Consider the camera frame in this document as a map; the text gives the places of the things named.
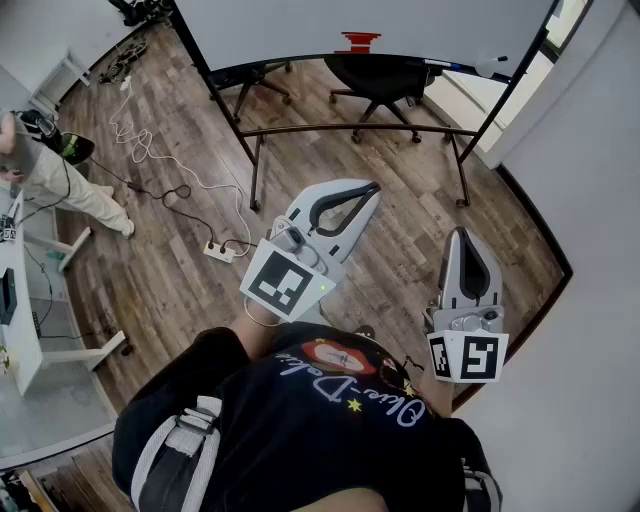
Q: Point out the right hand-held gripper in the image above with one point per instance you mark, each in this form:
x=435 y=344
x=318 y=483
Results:
x=472 y=357

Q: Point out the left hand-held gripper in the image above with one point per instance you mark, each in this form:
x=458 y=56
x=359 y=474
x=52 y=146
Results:
x=280 y=282

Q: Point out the white round eraser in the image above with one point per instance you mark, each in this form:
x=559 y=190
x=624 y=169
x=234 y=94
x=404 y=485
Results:
x=486 y=64

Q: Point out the person's right forearm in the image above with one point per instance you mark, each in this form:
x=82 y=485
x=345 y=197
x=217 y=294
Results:
x=435 y=397

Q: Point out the person's left forearm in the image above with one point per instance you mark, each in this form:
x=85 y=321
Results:
x=257 y=335

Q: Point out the red magnetic eraser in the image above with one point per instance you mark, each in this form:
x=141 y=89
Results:
x=357 y=42

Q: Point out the blue-capped marker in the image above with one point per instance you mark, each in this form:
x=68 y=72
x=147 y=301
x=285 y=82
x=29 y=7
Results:
x=440 y=63

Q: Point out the whiteboard on black stand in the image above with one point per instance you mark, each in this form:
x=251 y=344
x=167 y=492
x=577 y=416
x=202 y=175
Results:
x=350 y=20

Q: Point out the dark grey plastic tray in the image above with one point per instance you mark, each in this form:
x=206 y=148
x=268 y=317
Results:
x=7 y=297

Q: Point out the white power strip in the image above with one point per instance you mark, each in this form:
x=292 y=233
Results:
x=220 y=252

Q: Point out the brown dotted shoe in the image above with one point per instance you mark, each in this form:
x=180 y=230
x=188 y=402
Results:
x=364 y=331

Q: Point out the black office chair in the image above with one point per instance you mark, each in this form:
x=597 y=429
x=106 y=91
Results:
x=380 y=80
x=250 y=80

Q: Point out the person's black printed shirt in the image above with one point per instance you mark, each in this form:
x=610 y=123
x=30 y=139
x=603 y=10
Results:
x=310 y=440

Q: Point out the white side table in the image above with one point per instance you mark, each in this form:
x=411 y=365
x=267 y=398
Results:
x=55 y=85

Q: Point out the white desk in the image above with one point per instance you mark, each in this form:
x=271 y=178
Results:
x=15 y=300

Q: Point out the clear floor mat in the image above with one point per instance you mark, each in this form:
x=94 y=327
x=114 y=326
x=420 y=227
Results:
x=55 y=415

